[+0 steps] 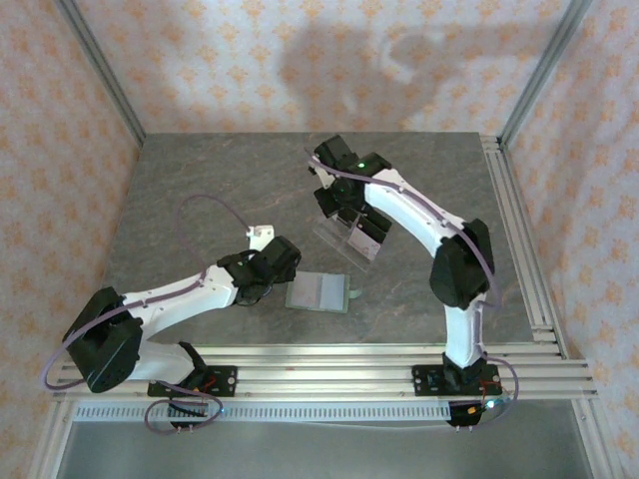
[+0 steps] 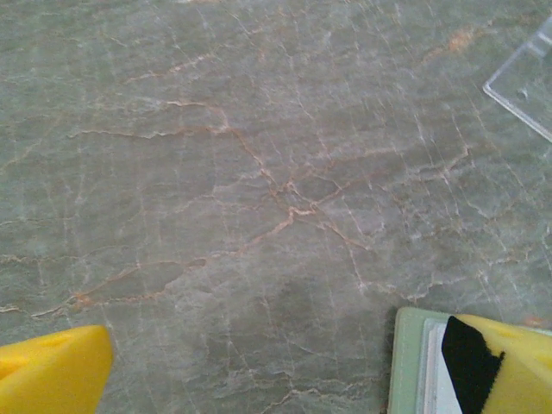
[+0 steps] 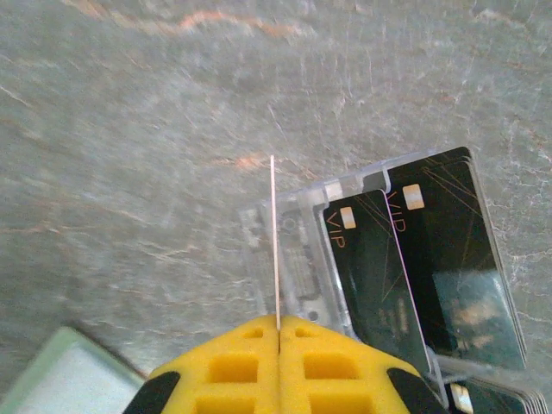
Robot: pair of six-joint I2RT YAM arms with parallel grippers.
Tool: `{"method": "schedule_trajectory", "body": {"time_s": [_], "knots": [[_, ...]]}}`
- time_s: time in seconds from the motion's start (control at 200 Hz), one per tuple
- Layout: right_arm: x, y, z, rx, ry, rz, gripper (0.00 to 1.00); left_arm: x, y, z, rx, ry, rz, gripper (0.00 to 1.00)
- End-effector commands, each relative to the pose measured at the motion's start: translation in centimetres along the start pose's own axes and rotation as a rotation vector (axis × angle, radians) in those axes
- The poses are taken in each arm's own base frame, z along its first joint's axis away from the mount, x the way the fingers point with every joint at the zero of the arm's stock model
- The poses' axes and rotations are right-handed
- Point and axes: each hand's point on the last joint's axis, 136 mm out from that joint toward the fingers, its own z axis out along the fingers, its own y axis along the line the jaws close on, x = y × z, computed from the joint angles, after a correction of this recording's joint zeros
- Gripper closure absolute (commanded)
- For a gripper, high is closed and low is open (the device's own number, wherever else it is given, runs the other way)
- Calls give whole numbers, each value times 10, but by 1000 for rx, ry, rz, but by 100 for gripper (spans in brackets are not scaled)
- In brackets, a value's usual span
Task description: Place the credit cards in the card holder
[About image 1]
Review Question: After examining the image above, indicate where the clear acrylic card stand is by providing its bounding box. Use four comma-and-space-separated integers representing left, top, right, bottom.
312, 209, 391, 274

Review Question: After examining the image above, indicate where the olive green card holder wallet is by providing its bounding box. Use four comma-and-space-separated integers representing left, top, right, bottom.
285, 271, 364, 315

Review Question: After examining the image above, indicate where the black base electronics box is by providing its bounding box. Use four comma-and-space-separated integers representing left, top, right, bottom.
446, 396, 509, 431
167, 398, 212, 431

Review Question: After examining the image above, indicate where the brushed metal lower panel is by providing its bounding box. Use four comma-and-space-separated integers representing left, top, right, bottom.
59, 421, 598, 479

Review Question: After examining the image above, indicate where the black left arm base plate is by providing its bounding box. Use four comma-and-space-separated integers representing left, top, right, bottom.
148, 366, 239, 400

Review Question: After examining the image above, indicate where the aluminium rail mounting frame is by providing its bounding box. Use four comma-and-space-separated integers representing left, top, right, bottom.
52, 342, 600, 404

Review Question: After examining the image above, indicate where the white slotted cable duct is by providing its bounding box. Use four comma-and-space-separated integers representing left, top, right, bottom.
74, 402, 453, 424

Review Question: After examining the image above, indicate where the aluminium side rail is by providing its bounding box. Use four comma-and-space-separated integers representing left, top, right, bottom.
479, 133, 570, 360

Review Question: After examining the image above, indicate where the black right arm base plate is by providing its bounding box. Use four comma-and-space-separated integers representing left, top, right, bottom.
411, 363, 500, 398

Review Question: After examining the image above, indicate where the aluminium corner post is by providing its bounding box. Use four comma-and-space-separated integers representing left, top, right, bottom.
52, 0, 147, 149
497, 0, 596, 149

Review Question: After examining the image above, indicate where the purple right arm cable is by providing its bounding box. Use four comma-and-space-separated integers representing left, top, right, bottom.
304, 147, 520, 431

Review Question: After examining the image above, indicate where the aluminium frame leg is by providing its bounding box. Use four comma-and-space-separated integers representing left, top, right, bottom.
571, 398, 616, 479
27, 401, 76, 479

